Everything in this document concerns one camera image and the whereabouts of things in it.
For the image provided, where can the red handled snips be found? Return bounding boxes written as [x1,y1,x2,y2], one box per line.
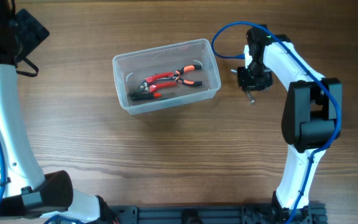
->
[130,72,177,95]

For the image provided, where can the silver socket wrench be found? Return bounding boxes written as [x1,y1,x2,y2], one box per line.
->
[231,68,255,104]

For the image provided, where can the orange black needle-nose pliers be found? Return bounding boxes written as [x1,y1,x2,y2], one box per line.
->
[168,65,203,87]

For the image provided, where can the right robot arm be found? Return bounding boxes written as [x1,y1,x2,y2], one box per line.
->
[237,25,342,223]

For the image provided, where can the clear plastic container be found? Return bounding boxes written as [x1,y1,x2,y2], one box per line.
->
[112,39,221,114]

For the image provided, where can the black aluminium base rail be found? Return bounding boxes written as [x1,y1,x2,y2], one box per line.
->
[104,202,328,224]

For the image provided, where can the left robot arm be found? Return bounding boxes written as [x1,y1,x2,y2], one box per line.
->
[0,1,120,223]

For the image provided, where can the black red handled screwdriver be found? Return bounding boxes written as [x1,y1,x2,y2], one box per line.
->
[131,92,175,101]

